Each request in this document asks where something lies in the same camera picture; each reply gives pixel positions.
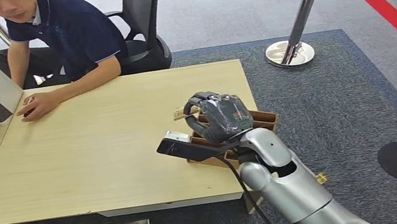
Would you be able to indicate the light wooden card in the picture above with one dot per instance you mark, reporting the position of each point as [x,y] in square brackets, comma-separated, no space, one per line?
[180,113]

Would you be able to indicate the person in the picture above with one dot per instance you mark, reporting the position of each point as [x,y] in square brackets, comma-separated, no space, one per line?
[72,31]

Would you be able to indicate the person's left hand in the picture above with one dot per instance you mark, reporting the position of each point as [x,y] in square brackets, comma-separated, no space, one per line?
[38,105]

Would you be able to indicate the brown wooden card rack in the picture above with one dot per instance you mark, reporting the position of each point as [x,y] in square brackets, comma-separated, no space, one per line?
[264,117]

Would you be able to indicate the person's left forearm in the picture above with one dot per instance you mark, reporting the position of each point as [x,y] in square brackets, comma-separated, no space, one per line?
[90,77]

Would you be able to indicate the chrome stanchion with round base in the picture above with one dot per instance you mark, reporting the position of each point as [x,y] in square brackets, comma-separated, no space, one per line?
[304,9]

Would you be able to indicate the dark blue-grey rug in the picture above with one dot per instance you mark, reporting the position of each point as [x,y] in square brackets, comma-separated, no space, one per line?
[336,108]

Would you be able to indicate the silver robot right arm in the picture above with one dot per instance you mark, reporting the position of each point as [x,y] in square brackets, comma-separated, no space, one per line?
[294,194]

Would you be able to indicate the black office chair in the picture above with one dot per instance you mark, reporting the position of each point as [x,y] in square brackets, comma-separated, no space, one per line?
[142,3]

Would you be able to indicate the pale and black wrist camera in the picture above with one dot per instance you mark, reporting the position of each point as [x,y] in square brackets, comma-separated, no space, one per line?
[180,150]

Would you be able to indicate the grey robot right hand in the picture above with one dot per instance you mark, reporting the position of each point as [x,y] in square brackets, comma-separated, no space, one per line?
[226,117]

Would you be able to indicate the person's right forearm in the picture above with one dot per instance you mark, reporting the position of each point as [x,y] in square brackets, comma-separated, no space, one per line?
[19,65]

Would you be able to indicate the small yellow tape piece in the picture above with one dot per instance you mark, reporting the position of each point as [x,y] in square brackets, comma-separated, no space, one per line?
[322,178]

